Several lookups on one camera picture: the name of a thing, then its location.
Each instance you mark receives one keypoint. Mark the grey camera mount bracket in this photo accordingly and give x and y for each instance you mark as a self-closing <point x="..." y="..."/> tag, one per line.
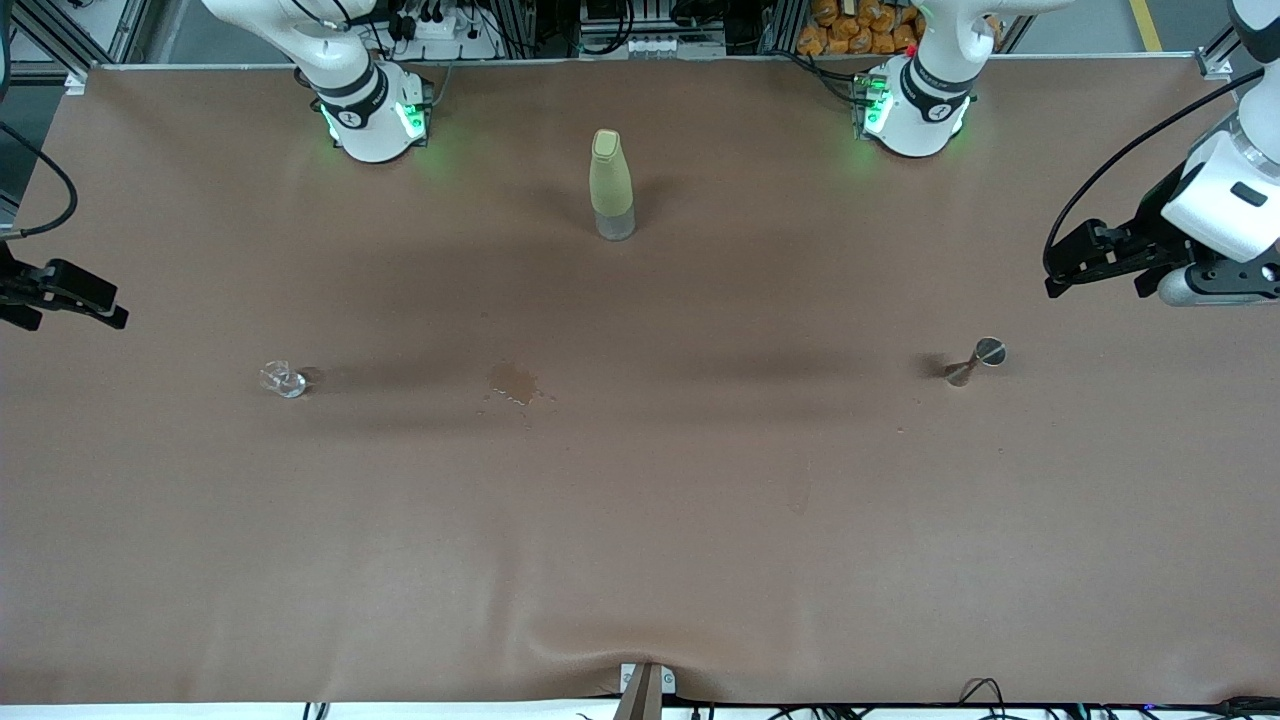
<point x="640" y="695"/>

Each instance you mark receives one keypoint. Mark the clear glass cup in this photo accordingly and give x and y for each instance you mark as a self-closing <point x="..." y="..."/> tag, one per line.
<point x="285" y="380"/>

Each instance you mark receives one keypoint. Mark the steel jigger measuring cup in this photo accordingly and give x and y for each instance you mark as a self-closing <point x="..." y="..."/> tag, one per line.
<point x="990" y="351"/>

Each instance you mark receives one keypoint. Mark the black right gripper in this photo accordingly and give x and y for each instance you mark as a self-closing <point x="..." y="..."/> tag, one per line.
<point x="20" y="286"/>

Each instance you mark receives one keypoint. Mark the white terminal block row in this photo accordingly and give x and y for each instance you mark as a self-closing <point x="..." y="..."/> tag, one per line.
<point x="670" y="45"/>

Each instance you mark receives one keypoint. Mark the orange snack pile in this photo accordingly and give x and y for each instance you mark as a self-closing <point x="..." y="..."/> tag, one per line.
<point x="860" y="30"/>

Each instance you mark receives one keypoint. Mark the aluminium cell frame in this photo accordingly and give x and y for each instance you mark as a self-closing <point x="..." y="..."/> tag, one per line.
<point x="1215" y="65"/>

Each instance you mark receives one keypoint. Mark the brown table mat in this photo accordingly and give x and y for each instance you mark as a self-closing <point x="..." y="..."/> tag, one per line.
<point x="640" y="520"/>

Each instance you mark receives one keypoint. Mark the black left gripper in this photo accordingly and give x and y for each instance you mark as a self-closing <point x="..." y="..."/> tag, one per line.
<point x="1157" y="233"/>

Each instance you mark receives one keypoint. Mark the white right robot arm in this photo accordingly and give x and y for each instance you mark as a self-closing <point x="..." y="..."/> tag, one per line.
<point x="375" y="130"/>

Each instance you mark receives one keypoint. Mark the brown liquid spill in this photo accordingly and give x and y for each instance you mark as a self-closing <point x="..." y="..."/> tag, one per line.
<point x="513" y="382"/>

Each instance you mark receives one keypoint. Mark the green bottle with clear base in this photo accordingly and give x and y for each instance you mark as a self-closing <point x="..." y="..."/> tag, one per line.
<point x="610" y="180"/>

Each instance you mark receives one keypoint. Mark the white power strip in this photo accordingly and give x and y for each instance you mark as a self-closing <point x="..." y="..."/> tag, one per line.
<point x="450" y="45"/>

